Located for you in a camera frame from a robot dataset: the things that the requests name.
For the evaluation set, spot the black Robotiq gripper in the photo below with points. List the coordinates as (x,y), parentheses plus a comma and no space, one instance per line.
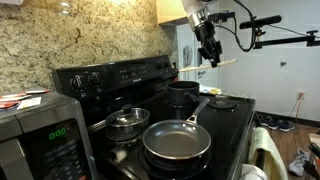
(208,40)

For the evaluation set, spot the light wooden spatula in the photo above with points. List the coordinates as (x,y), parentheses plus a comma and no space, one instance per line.
(196,68)

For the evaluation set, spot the black cooking pot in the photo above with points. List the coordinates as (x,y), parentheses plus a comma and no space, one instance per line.
(180,93)

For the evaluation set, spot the yellow item on counter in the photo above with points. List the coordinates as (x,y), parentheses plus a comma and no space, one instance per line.
(211,90)

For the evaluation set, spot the white door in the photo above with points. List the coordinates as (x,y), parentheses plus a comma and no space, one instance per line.
(188,36)

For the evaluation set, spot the empty coil burner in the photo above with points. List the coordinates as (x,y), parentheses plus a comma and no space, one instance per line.
(222,104)

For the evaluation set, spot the black electric stove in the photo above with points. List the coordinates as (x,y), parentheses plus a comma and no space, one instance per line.
(150,83)

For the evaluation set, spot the dark sneaker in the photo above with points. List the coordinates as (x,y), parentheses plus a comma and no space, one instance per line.
(286,126)
(271,124)

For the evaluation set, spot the nonstick frying pan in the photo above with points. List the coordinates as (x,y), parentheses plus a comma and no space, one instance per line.
(176,141)

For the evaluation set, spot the glass lid with black knob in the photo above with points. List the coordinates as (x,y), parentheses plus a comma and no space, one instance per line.
(126,116)

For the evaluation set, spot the pale yellow towel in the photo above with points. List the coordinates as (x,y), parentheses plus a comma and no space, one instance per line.
(266,153)

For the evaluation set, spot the small steel pan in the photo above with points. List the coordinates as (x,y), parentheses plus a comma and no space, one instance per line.
(128,128)

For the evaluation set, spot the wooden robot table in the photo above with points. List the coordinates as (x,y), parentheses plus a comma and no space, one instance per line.
(315,138)

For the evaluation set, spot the white sneaker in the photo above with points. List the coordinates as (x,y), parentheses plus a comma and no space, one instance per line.
(299,163)

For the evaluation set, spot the grey microwave oven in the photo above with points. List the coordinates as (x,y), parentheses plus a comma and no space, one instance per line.
(43,140)

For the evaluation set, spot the red white packets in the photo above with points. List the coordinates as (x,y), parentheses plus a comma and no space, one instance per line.
(23,100)

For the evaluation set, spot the white wall phone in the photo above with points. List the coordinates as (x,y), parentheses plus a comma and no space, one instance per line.
(187,56)

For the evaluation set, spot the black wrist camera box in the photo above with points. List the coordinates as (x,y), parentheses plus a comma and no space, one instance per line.
(221,16)

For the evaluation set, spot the wooden wall cabinet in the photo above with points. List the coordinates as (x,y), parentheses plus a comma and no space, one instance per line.
(170,11)

